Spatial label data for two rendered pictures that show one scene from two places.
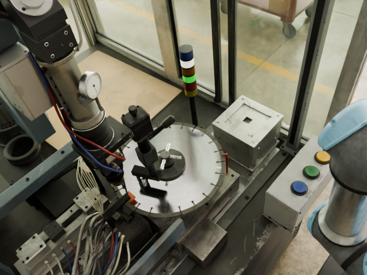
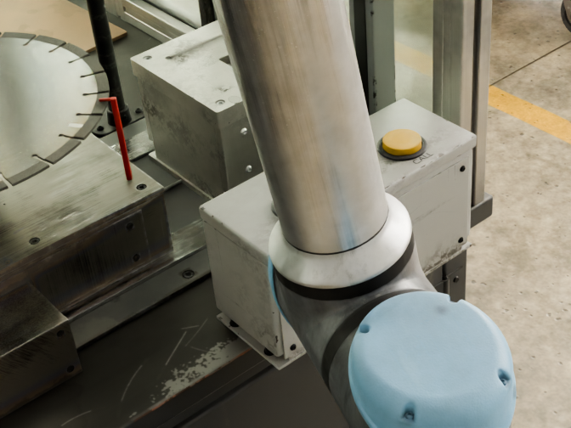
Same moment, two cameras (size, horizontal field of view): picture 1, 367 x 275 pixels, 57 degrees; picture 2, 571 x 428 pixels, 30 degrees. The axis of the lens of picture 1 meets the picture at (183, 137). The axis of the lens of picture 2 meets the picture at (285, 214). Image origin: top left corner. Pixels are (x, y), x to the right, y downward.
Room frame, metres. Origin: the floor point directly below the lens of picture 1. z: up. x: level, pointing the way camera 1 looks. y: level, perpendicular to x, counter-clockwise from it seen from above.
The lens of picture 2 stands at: (-0.34, -0.36, 1.51)
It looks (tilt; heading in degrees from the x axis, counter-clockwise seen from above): 37 degrees down; 4
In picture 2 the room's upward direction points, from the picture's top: 6 degrees counter-clockwise
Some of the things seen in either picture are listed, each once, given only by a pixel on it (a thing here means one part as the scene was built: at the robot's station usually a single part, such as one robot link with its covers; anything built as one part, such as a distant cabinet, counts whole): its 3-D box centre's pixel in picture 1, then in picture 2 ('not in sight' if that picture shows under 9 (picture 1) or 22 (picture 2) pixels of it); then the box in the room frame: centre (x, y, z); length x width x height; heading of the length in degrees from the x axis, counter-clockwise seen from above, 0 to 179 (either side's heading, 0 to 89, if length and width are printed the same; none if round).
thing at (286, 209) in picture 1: (302, 183); (344, 228); (0.54, -0.35, 0.82); 0.28 x 0.11 x 0.15; 130
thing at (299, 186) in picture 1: (299, 188); not in sight; (0.48, -0.31, 0.90); 0.04 x 0.04 x 0.02
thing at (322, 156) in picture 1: (323, 157); (402, 146); (0.57, -0.42, 0.90); 0.04 x 0.04 x 0.02
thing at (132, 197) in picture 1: (120, 209); not in sight; (0.49, 0.21, 0.95); 0.10 x 0.03 x 0.07; 130
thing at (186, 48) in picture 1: (185, 52); not in sight; (0.89, -0.05, 1.14); 0.05 x 0.04 x 0.03; 40
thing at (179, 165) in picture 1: (167, 162); not in sight; (0.61, 0.06, 0.96); 0.11 x 0.11 x 0.03
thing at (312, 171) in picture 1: (311, 172); not in sight; (0.53, -0.36, 0.90); 0.04 x 0.04 x 0.02
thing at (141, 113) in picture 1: (141, 136); not in sight; (0.55, 0.10, 1.17); 0.06 x 0.05 x 0.20; 121
